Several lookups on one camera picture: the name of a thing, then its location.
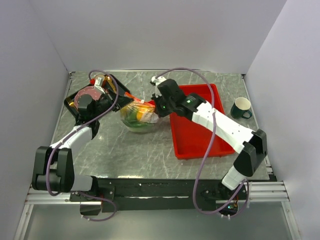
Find black serving tray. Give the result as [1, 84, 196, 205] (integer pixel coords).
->
[64, 74, 130, 117]

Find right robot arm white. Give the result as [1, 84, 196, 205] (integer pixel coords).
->
[150, 76, 268, 199]

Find small orange toy fruit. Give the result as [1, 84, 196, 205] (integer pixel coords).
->
[136, 105, 154, 121]

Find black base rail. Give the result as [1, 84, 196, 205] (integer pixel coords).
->
[69, 178, 248, 216]

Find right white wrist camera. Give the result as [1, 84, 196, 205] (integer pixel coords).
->
[150, 76, 167, 98]

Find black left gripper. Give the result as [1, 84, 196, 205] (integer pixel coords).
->
[90, 88, 133, 119]

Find clear zip top bag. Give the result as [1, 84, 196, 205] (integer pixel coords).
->
[120, 92, 159, 134]

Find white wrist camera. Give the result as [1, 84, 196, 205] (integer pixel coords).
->
[150, 76, 167, 98]
[90, 75, 105, 94]

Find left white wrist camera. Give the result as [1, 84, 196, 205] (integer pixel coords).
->
[90, 75, 105, 94]

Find pink dotted plate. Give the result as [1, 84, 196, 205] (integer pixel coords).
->
[74, 86, 102, 102]

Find red plastic bin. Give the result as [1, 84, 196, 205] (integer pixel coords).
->
[169, 84, 235, 160]

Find gold spoon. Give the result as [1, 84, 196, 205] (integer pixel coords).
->
[105, 76, 117, 94]

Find dark green mug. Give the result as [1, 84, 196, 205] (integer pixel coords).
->
[230, 97, 253, 119]

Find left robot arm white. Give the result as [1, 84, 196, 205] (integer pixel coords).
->
[31, 86, 134, 201]

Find orange green toy mango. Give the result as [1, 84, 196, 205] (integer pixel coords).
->
[123, 118, 148, 128]

